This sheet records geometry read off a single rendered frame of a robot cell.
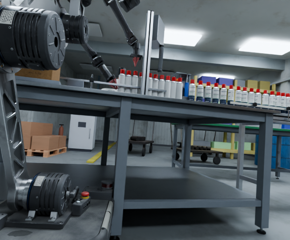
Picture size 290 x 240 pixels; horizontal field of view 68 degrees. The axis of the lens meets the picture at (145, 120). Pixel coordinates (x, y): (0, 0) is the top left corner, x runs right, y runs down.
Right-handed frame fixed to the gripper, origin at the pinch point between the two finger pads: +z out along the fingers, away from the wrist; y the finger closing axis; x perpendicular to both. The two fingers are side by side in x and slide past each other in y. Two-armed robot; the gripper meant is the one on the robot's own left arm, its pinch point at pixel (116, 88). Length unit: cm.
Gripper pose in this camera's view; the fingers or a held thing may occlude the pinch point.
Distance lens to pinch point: 168.4
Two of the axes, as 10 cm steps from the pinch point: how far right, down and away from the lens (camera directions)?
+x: -7.9, 5.7, -2.3
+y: -2.6, 0.3, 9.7
